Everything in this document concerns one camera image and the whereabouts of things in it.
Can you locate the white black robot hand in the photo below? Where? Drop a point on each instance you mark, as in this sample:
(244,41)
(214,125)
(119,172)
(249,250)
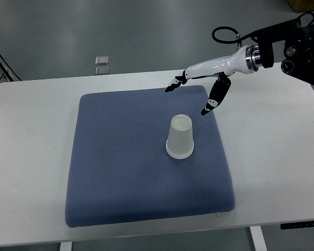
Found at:
(245,60)

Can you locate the white paper cup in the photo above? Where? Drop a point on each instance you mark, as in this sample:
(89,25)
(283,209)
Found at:
(179,156)
(180,137)

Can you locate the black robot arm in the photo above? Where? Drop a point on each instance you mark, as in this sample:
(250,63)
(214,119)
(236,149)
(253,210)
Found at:
(298,62)

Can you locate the white paper cup on cushion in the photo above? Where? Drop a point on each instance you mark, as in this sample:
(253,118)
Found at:
(179,156)

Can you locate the lower silver floor plate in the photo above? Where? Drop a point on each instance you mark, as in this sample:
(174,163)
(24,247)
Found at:
(102,70)

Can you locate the silver floor plate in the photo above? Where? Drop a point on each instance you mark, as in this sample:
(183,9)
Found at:
(102,70)
(102,60)

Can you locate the upper silver floor plate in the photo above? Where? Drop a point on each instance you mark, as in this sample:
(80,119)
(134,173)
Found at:
(102,60)

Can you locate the brown cardboard box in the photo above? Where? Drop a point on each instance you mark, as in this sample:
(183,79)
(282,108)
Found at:
(299,6)

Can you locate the blue textured cushion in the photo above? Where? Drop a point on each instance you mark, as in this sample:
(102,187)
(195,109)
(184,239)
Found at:
(121,172)

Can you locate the black desk control panel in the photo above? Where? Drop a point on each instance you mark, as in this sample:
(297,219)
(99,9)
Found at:
(297,225)

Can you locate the right white table leg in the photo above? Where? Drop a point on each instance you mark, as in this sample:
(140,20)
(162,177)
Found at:
(257,238)

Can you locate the white table leg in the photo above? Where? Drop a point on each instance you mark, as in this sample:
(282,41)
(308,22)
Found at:
(66,246)
(257,238)

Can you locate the left white table leg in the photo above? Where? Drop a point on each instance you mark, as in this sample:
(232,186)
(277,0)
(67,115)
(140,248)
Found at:
(66,246)

